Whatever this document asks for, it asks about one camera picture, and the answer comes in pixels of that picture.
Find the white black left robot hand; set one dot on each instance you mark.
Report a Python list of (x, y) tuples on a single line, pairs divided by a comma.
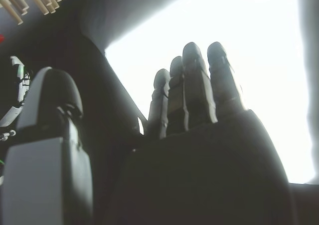
[(199, 175)]

